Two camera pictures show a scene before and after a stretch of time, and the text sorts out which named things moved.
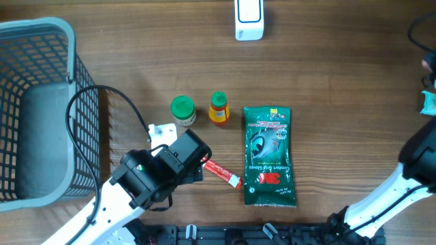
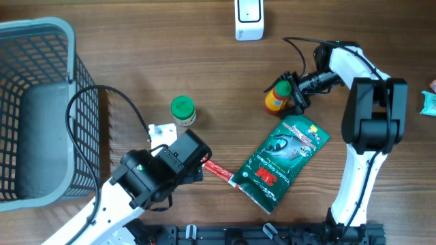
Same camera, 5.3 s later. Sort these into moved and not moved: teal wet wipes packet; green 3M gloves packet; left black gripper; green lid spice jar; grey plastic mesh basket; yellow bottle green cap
Moved: yellow bottle green cap; green 3M gloves packet
Not moved: left black gripper; grey plastic mesh basket; teal wet wipes packet; green lid spice jar
